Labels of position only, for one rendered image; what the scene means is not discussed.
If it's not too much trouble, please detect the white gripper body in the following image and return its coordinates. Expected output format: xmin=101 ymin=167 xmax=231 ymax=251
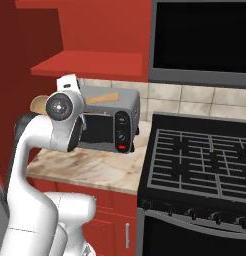
xmin=56 ymin=74 xmax=82 ymax=94

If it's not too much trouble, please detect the red base cabinet door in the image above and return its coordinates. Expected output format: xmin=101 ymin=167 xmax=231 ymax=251
xmin=82 ymin=213 xmax=139 ymax=256

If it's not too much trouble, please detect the grey toaster oven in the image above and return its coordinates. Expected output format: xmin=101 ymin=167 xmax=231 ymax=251
xmin=75 ymin=85 xmax=142 ymax=155

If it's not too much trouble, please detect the black microwave oven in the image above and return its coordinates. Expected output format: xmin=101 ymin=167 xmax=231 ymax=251
xmin=148 ymin=0 xmax=246 ymax=90

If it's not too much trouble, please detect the black stove knob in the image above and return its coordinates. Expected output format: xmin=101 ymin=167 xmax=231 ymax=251
xmin=165 ymin=204 xmax=176 ymax=217
xmin=141 ymin=199 xmax=153 ymax=210
xmin=188 ymin=208 xmax=200 ymax=221
xmin=237 ymin=216 xmax=246 ymax=230
xmin=211 ymin=212 xmax=225 ymax=226

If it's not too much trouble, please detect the black gas stove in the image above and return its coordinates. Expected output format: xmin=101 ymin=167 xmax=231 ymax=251
xmin=136 ymin=111 xmax=246 ymax=256

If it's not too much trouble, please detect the red open wall cabinet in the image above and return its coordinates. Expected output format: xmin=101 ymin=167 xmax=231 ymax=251
xmin=14 ymin=0 xmax=153 ymax=83

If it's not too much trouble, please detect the silver cabinet door handle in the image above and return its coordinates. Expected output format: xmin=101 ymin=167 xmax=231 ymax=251
xmin=125 ymin=222 xmax=131 ymax=250

